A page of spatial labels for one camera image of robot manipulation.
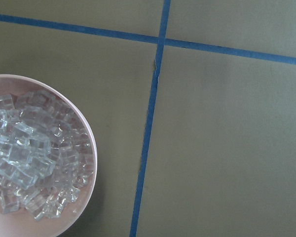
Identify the pink bowl of ice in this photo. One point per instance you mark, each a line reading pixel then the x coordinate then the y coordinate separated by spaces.
pixel 48 159

